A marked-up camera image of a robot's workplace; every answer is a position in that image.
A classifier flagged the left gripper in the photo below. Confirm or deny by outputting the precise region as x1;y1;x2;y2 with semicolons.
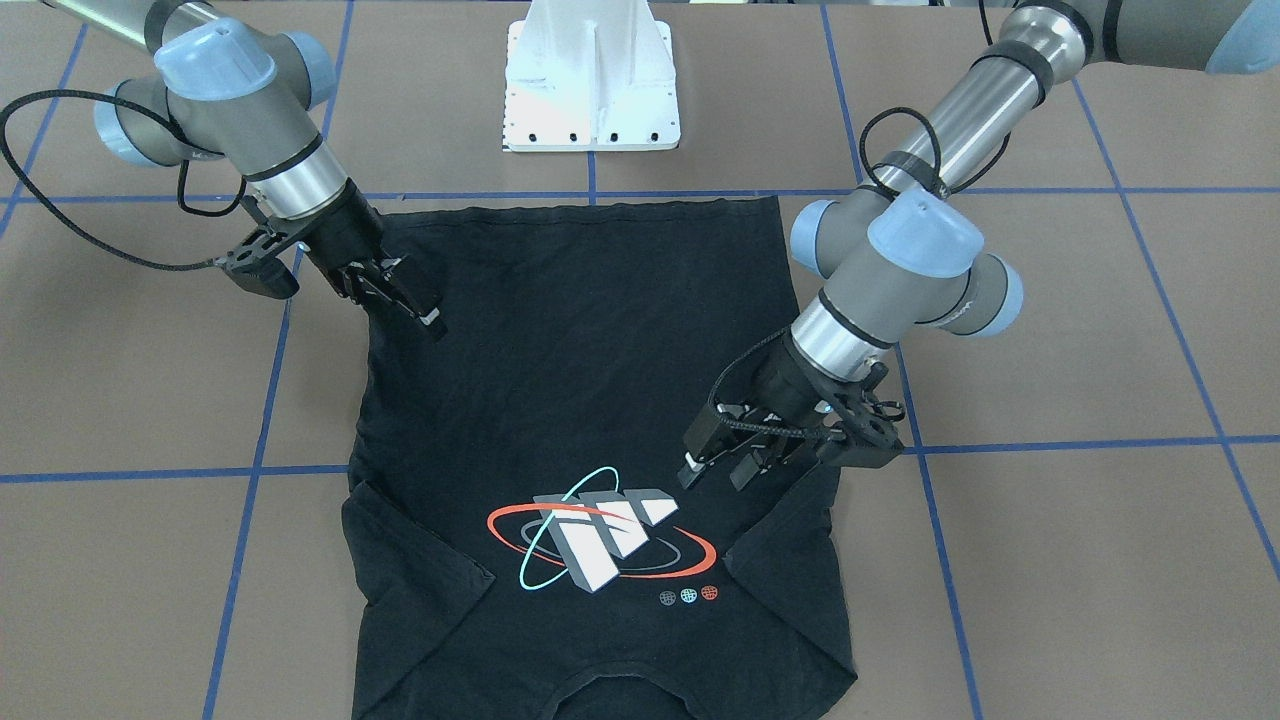
677;334;849;492

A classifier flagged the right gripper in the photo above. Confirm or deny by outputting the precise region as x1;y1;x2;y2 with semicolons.
298;182;447;342

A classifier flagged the black graphic t-shirt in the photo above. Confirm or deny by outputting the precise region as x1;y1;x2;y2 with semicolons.
342;197;856;719

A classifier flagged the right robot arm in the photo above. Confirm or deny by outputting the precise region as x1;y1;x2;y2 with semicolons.
55;1;445;340

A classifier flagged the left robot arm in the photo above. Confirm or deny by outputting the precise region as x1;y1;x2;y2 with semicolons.
678;1;1279;489

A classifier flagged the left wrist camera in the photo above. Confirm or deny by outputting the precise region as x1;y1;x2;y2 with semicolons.
815;360;905;469

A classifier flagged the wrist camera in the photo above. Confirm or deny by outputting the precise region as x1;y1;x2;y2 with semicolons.
815;360;905;469
214;225;300;300

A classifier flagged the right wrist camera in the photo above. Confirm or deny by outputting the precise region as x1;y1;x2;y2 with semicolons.
214;225;300;300

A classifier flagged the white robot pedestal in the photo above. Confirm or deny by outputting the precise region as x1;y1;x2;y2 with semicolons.
502;1;681;152

